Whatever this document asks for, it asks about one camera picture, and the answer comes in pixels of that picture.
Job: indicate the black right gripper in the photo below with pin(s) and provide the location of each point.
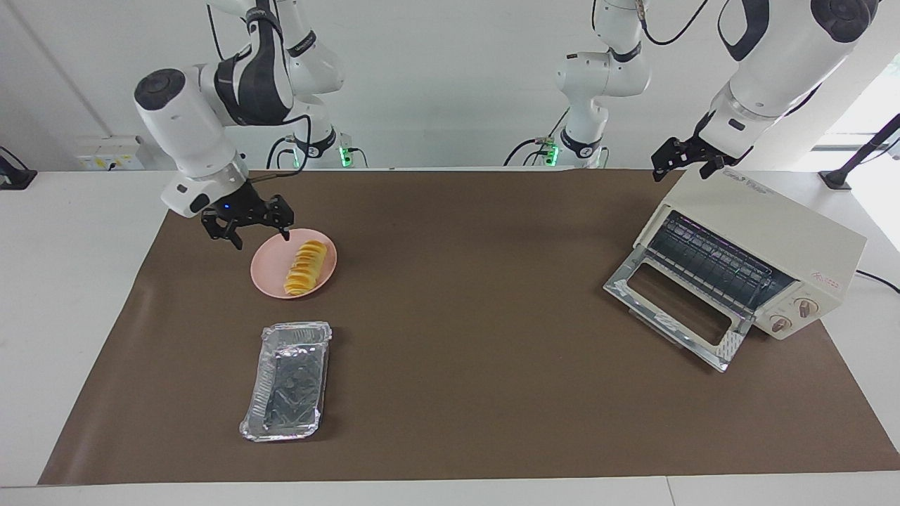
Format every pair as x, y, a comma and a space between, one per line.
242, 211

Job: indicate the white wall socket box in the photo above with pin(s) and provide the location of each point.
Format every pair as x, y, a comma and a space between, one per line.
105, 154

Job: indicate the aluminium foil tray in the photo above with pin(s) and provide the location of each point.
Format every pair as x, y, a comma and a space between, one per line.
288, 383

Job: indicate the black clamp mount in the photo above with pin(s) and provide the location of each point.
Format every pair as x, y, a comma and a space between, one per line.
14, 176

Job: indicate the brown table mat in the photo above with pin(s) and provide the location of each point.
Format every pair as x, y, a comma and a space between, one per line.
492, 393

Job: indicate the black camera stand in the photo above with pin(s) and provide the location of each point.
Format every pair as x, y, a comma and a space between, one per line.
854, 160

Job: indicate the cream toaster oven body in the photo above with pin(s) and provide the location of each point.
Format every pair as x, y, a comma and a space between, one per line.
773, 221

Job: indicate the cream oven knob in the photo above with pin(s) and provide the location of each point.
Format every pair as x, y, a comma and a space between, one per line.
780, 324
804, 307

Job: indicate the golden ridged bread loaf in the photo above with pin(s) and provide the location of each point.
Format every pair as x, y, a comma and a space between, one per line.
307, 267

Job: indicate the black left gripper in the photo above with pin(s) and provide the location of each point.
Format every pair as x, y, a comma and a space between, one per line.
685, 151

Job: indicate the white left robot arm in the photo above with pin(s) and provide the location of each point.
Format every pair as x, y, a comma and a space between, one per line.
780, 63

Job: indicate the glass oven door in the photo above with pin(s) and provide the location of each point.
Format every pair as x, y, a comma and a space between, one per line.
633, 292

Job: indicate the pink round plate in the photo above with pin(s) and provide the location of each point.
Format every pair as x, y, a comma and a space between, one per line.
271, 270

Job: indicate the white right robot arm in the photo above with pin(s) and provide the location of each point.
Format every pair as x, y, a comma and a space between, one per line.
190, 119

